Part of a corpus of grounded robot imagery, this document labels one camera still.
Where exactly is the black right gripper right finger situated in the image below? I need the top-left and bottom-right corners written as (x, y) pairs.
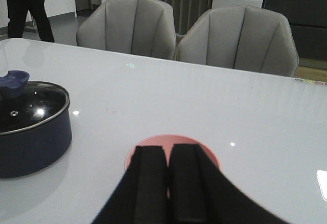
top-left (169, 144), bottom-right (285, 223)

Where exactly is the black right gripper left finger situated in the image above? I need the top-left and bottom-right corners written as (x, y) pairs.
top-left (93, 146), bottom-right (168, 223)

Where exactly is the pink bowl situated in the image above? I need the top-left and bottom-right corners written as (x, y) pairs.
top-left (124, 133), bottom-right (221, 199)

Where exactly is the glass lid purple knob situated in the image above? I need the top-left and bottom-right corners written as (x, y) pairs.
top-left (0, 70), bottom-right (71, 136)

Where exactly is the right grey upholstered chair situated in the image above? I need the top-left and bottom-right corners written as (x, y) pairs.
top-left (176, 5), bottom-right (299, 77)

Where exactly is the grey upholstered chair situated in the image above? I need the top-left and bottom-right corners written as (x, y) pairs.
top-left (76, 0), bottom-right (177, 60)
top-left (176, 5), bottom-right (299, 77)

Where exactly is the left grey upholstered chair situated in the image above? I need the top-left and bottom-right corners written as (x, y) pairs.
top-left (76, 0), bottom-right (177, 60)

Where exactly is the grey counter with white top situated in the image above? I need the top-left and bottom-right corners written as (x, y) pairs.
top-left (264, 0), bottom-right (326, 61)

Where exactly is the person in background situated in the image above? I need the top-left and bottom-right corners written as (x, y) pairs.
top-left (7, 0), bottom-right (55, 42)

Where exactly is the dark blue saucepan purple handle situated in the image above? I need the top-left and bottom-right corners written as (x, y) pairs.
top-left (0, 80), bottom-right (73, 179)

